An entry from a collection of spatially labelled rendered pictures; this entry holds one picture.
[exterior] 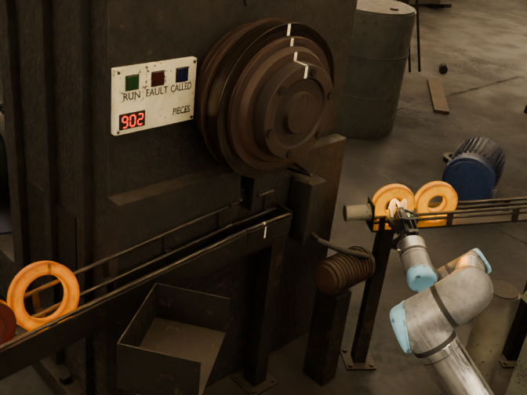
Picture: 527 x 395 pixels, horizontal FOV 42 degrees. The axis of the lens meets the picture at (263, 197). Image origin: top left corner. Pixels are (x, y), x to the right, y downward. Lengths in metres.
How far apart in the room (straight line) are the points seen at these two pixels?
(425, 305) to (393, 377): 1.11
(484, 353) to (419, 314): 0.89
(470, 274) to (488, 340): 0.81
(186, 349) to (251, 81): 0.73
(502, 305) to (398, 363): 0.59
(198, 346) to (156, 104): 0.66
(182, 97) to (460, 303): 0.92
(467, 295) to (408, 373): 1.16
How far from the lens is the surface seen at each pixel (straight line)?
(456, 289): 1.72
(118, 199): 1.94
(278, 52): 1.92
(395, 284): 3.34
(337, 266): 2.37
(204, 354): 1.83
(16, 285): 1.83
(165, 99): 1.91
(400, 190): 2.42
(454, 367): 1.77
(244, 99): 1.88
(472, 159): 4.05
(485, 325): 2.53
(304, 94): 1.94
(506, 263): 3.76
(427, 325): 1.72
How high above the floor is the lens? 1.79
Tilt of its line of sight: 27 degrees down
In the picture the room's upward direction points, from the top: 7 degrees clockwise
